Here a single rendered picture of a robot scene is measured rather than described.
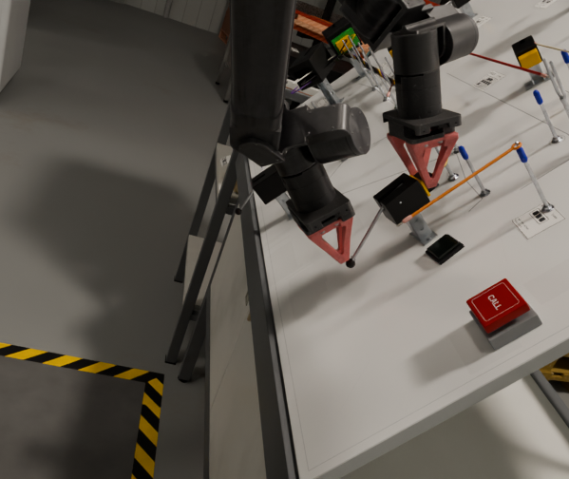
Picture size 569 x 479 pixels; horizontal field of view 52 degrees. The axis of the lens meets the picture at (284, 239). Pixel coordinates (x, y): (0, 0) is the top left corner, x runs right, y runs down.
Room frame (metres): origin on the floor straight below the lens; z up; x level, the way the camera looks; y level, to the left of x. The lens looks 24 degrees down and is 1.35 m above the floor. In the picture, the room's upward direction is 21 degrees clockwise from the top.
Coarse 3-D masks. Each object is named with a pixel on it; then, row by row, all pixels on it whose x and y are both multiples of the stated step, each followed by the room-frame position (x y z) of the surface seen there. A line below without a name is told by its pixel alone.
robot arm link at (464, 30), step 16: (400, 0) 0.77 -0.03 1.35; (416, 0) 0.78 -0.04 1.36; (400, 16) 0.77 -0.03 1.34; (416, 16) 0.80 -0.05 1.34; (432, 16) 0.82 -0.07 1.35; (448, 16) 0.83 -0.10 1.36; (464, 16) 0.84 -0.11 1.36; (384, 32) 0.79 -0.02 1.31; (448, 32) 0.80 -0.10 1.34; (464, 32) 0.81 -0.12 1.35; (448, 48) 0.80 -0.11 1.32; (464, 48) 0.82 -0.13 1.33
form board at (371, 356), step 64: (512, 0) 1.46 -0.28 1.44; (448, 64) 1.32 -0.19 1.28; (512, 64) 1.16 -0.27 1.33; (384, 128) 1.20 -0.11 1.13; (512, 128) 0.95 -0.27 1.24; (512, 192) 0.79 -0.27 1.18; (320, 256) 0.87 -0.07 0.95; (384, 256) 0.79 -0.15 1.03; (512, 256) 0.67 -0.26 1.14; (320, 320) 0.72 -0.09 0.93; (384, 320) 0.66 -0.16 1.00; (448, 320) 0.61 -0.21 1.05; (320, 384) 0.60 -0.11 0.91; (384, 384) 0.56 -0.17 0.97; (448, 384) 0.53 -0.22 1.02; (320, 448) 0.51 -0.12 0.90; (384, 448) 0.49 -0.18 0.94
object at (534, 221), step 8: (536, 208) 0.73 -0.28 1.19; (520, 216) 0.73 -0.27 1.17; (528, 216) 0.73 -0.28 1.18; (536, 216) 0.72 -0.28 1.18; (544, 216) 0.71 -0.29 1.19; (552, 216) 0.71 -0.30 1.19; (560, 216) 0.70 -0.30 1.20; (520, 224) 0.72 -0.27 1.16; (528, 224) 0.71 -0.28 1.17; (536, 224) 0.71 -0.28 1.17; (544, 224) 0.70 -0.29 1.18; (552, 224) 0.69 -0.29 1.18; (528, 232) 0.70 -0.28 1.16; (536, 232) 0.69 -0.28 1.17
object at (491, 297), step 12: (492, 288) 0.59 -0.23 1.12; (504, 288) 0.58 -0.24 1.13; (468, 300) 0.59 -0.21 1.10; (480, 300) 0.58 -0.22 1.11; (492, 300) 0.57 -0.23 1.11; (504, 300) 0.56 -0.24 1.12; (516, 300) 0.56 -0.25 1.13; (480, 312) 0.56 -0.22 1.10; (492, 312) 0.56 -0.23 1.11; (504, 312) 0.55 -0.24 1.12; (516, 312) 0.55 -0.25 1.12; (492, 324) 0.54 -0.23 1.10
